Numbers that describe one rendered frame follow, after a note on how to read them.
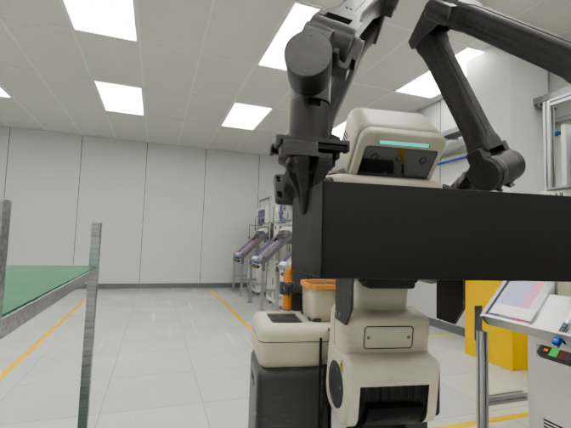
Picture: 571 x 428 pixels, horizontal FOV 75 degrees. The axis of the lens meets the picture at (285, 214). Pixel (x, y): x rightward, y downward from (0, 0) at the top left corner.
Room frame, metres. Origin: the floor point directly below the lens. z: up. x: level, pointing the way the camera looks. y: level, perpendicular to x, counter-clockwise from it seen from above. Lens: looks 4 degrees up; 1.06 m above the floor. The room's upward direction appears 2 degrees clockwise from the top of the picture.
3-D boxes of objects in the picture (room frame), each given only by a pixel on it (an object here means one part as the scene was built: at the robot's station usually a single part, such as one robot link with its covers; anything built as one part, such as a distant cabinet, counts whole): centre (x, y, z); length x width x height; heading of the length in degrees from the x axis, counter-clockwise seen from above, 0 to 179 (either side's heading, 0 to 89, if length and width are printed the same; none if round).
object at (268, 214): (7.54, 0.33, 0.95); 1.37 x 0.82 x 1.90; 109
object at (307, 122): (0.51, -0.03, 1.21); 0.10 x 0.07 x 0.07; 100
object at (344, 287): (0.84, -0.26, 0.99); 0.28 x 0.16 x 0.22; 100
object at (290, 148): (0.51, -0.02, 1.14); 0.07 x 0.07 x 0.09; 10
